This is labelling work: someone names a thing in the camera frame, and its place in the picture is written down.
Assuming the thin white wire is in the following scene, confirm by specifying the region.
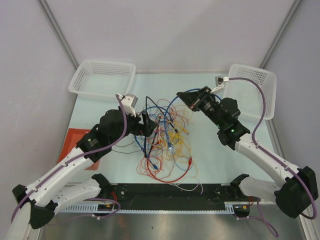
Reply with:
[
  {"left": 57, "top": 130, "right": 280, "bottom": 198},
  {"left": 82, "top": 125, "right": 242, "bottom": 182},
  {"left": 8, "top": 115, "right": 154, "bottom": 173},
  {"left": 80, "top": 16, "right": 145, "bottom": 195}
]
[{"left": 149, "top": 119, "right": 203, "bottom": 195}]

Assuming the thick blue cable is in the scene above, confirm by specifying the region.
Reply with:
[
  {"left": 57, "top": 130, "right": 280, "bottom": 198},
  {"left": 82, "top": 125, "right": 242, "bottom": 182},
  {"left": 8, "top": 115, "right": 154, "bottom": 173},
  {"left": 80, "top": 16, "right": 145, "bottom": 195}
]
[{"left": 133, "top": 87, "right": 223, "bottom": 171}]

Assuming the thick black cable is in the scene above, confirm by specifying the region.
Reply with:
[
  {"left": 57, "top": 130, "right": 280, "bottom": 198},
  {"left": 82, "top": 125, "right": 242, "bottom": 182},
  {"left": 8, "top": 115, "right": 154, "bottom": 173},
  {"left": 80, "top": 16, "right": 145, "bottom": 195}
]
[{"left": 143, "top": 96, "right": 180, "bottom": 160}]

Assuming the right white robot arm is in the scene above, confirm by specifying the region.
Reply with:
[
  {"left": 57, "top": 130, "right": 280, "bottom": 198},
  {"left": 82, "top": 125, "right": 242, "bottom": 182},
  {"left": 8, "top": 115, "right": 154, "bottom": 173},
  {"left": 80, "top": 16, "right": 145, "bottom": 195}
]
[{"left": 176, "top": 86, "right": 319, "bottom": 218}]

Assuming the right white mesh basket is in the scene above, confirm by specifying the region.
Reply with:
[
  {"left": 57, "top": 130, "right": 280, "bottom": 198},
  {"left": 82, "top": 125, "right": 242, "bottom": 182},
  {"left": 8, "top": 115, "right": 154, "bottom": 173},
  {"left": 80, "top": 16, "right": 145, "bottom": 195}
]
[{"left": 223, "top": 63, "right": 277, "bottom": 122}]

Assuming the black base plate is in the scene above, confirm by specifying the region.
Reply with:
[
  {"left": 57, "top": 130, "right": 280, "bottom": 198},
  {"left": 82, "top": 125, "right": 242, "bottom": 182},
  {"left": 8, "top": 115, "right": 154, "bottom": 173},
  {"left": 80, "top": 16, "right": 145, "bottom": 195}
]
[{"left": 81, "top": 183, "right": 261, "bottom": 211}]

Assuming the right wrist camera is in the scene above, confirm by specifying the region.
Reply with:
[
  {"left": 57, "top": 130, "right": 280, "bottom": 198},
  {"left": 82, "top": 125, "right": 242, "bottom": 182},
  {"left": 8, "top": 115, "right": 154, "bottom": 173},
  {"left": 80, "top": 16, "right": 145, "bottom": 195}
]
[{"left": 210, "top": 76, "right": 229, "bottom": 94}]

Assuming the yellow wire bundle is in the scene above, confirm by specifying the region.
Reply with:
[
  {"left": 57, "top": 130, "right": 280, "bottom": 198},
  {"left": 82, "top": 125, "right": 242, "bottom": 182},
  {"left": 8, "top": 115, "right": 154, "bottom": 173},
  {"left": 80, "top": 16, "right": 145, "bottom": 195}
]
[{"left": 162, "top": 126, "right": 192, "bottom": 161}]

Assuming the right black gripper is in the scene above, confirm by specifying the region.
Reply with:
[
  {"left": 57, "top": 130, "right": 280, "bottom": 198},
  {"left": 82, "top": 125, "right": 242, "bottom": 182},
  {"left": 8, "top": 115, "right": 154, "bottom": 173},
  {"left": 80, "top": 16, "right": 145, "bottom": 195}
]
[{"left": 176, "top": 86, "right": 224, "bottom": 129}]

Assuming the white slotted cable duct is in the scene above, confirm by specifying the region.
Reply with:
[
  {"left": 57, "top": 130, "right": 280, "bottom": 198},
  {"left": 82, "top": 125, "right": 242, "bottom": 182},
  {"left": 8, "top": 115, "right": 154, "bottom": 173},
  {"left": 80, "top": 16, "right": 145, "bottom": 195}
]
[{"left": 46, "top": 202, "right": 236, "bottom": 215}]

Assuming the thick red cable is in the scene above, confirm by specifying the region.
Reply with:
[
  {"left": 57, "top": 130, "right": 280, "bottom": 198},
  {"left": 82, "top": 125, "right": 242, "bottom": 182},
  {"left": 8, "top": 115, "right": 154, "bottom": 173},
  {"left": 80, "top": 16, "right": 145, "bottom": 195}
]
[{"left": 146, "top": 129, "right": 195, "bottom": 183}]

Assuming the aluminium frame post right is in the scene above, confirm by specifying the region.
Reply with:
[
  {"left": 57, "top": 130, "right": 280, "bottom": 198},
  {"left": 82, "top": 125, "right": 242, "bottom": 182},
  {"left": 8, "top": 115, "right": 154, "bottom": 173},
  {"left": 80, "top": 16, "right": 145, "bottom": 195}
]
[{"left": 259, "top": 0, "right": 304, "bottom": 69}]

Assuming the aluminium frame post left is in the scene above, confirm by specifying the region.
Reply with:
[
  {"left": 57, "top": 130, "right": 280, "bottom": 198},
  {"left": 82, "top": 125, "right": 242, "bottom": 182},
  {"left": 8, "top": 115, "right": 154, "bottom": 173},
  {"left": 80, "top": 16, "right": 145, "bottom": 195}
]
[{"left": 36, "top": 0, "right": 79, "bottom": 70}]

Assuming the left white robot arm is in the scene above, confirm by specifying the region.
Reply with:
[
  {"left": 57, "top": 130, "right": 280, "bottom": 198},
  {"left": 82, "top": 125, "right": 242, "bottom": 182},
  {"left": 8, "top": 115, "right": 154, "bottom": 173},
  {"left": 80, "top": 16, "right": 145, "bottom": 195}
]
[{"left": 5, "top": 109, "right": 158, "bottom": 240}]

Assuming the left white mesh basket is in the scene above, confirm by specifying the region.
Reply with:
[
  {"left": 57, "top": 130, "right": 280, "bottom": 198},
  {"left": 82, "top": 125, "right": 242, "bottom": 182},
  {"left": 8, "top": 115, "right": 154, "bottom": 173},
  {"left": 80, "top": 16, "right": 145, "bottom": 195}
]
[{"left": 68, "top": 59, "right": 136, "bottom": 102}]

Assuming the white mesh basket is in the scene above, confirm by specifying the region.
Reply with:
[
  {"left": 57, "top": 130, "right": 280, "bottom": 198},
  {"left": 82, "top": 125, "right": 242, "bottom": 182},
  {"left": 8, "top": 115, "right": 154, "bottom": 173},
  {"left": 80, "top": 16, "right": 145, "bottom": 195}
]
[
  {"left": 223, "top": 63, "right": 277, "bottom": 122},
  {"left": 68, "top": 59, "right": 136, "bottom": 102}
]

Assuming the orange plastic bin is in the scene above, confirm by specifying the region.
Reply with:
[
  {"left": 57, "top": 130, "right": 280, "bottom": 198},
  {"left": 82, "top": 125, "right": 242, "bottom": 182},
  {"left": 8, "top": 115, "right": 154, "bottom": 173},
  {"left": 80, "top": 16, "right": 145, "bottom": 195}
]
[{"left": 57, "top": 128, "right": 90, "bottom": 163}]

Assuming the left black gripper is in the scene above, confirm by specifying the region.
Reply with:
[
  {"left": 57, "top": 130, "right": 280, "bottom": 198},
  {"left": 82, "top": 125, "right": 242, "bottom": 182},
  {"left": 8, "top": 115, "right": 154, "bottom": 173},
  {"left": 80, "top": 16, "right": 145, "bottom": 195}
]
[{"left": 109, "top": 107, "right": 157, "bottom": 145}]

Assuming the aluminium frame post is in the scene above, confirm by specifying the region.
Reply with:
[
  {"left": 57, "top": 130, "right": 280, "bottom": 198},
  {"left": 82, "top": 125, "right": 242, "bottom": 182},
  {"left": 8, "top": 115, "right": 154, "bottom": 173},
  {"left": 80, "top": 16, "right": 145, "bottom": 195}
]
[
  {"left": 259, "top": 0, "right": 304, "bottom": 69},
  {"left": 36, "top": 0, "right": 79, "bottom": 70}
]

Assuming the thin orange wire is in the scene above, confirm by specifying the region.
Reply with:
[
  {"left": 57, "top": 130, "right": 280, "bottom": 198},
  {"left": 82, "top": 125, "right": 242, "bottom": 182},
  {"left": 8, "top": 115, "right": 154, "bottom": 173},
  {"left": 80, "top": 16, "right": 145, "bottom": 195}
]
[{"left": 134, "top": 98, "right": 201, "bottom": 186}]

